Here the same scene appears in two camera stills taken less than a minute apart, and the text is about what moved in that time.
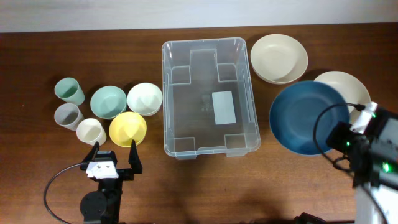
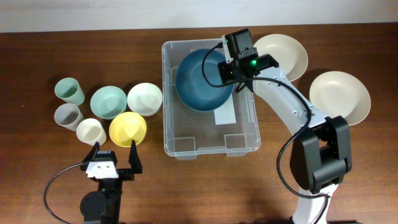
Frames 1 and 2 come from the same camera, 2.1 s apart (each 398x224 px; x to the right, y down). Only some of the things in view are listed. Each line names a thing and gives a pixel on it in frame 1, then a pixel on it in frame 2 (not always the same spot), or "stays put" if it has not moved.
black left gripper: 129,173 stays put
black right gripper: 333,139 → 225,76
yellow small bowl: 127,126 stays put
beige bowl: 351,88 stays put
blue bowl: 295,110 → 191,86
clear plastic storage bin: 208,101 stays put
